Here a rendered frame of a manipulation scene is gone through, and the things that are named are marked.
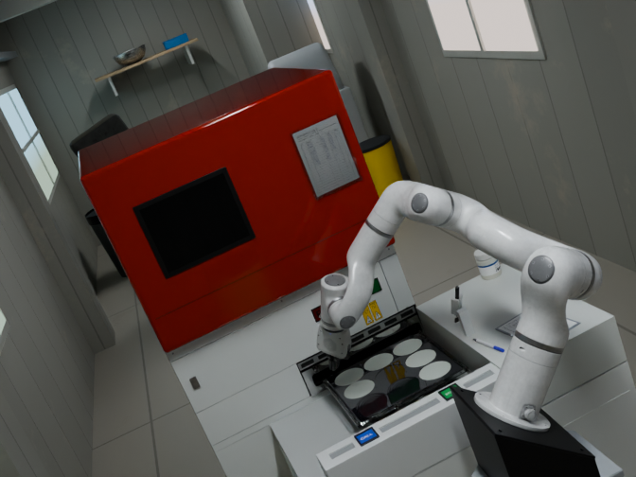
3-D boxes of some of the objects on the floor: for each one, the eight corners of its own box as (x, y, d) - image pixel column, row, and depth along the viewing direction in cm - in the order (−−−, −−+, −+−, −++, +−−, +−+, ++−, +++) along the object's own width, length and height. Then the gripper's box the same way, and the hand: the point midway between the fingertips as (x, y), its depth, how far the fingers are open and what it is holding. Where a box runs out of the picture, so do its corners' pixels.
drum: (417, 198, 708) (396, 136, 691) (379, 215, 703) (357, 154, 686) (403, 191, 742) (381, 132, 725) (367, 207, 737) (344, 149, 720)
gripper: (362, 323, 247) (361, 369, 257) (319, 307, 253) (319, 353, 263) (350, 336, 241) (348, 383, 251) (307, 320, 248) (307, 366, 258)
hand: (334, 362), depth 256 cm, fingers closed
